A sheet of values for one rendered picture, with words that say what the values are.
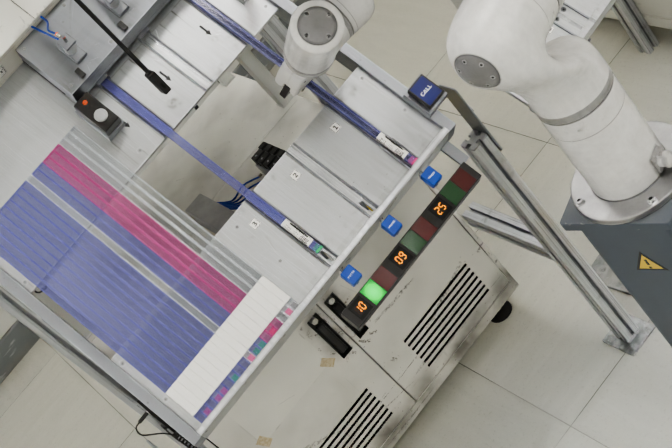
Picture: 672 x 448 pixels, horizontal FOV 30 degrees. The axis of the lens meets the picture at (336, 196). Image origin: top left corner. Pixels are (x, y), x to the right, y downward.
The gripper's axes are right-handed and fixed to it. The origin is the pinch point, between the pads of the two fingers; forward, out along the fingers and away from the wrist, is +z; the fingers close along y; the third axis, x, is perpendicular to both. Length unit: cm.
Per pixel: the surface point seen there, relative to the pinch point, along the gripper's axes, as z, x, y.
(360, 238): -5.4, 25.6, 16.5
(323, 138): -0.6, 9.8, 6.1
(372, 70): -1.6, 8.8, -8.7
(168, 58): 4.4, -20.6, 11.5
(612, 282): 49, 75, -21
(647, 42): 78, 52, -82
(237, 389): -5, 26, 49
